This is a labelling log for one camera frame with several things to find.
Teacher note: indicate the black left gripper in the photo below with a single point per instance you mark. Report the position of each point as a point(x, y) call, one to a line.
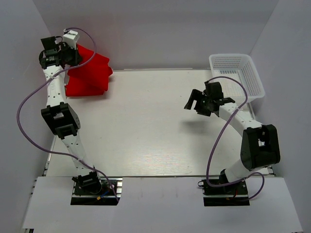
point(77, 59)

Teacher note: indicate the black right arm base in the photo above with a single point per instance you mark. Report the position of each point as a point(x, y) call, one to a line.
point(233, 195)

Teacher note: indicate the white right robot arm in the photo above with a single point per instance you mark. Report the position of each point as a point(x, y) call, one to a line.
point(260, 146)

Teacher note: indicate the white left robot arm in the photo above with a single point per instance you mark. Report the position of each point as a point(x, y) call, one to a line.
point(58, 114)

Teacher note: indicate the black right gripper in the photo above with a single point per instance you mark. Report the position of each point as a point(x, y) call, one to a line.
point(195, 95)

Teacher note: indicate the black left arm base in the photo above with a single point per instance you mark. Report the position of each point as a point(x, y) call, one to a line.
point(104, 196)

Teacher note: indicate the white plastic basket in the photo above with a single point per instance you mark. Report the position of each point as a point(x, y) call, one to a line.
point(241, 68)

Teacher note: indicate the folded red t shirt stack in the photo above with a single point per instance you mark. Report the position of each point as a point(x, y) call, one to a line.
point(78, 88)

